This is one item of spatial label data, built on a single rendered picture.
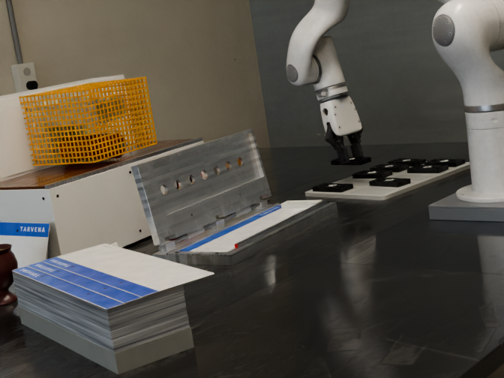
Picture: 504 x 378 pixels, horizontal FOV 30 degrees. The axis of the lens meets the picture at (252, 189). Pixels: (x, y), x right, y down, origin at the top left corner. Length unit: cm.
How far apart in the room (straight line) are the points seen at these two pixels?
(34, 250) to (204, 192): 40
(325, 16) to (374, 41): 213
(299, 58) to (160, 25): 214
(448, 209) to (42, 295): 88
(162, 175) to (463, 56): 68
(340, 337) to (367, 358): 10
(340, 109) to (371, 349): 122
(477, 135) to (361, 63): 259
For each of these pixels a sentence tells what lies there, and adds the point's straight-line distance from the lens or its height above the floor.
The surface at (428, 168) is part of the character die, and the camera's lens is 254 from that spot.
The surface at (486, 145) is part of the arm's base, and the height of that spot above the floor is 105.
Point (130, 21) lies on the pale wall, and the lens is 437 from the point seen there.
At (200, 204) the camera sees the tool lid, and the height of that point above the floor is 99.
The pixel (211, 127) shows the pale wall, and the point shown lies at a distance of 469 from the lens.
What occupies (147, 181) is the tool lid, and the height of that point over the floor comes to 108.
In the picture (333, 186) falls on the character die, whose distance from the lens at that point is 245.
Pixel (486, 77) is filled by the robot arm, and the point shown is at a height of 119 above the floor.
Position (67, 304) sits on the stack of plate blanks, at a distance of 152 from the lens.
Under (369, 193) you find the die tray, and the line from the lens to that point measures 235.
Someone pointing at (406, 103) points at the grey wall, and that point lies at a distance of 449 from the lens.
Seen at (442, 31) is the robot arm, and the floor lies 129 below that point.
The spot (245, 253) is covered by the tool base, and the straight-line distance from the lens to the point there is 192.
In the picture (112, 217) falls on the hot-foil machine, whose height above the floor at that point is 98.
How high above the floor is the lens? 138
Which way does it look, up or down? 10 degrees down
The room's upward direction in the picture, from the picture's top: 8 degrees counter-clockwise
